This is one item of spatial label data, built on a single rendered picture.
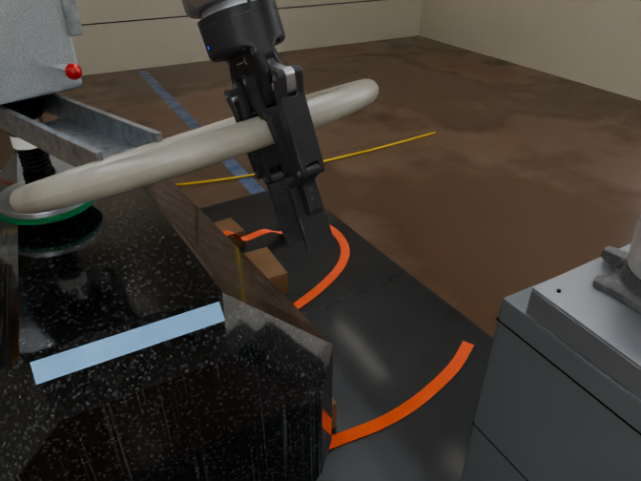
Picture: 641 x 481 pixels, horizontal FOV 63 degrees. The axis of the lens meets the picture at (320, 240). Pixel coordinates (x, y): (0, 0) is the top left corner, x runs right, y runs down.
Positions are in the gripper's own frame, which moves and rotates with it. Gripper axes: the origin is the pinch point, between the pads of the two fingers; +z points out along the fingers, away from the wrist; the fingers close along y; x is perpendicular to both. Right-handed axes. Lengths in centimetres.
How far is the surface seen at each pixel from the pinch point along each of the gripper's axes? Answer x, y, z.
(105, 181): 15.9, 4.6, -9.1
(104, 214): 9, 88, 3
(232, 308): -2, 47, 24
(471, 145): -263, 242, 64
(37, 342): 30, 51, 15
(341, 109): -8.1, 0.0, -8.7
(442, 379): -78, 92, 102
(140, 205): 0, 88, 4
